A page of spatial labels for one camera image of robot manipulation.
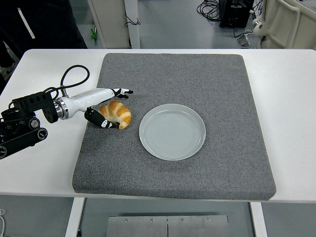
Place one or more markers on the golden croissant bread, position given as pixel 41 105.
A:
pixel 121 113

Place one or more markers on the person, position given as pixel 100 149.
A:
pixel 49 24

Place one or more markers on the white upright post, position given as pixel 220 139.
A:
pixel 133 29

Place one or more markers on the white table leg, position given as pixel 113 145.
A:
pixel 259 219
pixel 74 217

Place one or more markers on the grey floor adapter box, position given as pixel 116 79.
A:
pixel 244 40

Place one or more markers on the white cabinet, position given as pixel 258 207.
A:
pixel 111 19

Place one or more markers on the grey round plate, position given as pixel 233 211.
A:
pixel 172 133

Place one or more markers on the cream white frame furniture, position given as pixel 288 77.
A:
pixel 284 24

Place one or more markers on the small green object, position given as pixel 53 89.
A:
pixel 93 34

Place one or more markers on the black equipment box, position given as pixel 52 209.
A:
pixel 234 14

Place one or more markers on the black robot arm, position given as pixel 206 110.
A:
pixel 24 103

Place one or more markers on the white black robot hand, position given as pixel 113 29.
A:
pixel 86 98

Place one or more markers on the grey metal plate with screws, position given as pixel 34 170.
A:
pixel 168 227

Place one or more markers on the grey felt mat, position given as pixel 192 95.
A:
pixel 185 81

